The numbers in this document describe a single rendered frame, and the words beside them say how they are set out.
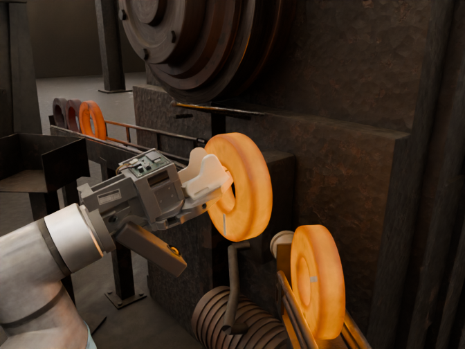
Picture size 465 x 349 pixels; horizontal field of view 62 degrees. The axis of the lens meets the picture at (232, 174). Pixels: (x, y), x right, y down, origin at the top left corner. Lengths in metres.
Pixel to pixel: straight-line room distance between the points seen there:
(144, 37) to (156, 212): 0.54
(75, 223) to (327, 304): 0.31
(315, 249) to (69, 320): 0.31
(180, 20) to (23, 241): 0.49
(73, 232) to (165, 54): 0.48
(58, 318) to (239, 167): 0.28
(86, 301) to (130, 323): 0.25
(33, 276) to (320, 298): 0.33
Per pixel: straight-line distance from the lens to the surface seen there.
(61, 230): 0.48
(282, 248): 0.64
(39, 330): 0.51
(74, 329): 0.53
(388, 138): 0.72
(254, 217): 0.51
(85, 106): 1.61
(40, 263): 0.48
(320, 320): 0.53
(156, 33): 0.89
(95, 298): 1.79
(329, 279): 0.51
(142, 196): 0.47
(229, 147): 0.53
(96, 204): 0.48
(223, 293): 0.84
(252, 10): 0.76
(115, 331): 1.61
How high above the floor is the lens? 1.04
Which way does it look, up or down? 20 degrees down
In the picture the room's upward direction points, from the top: straight up
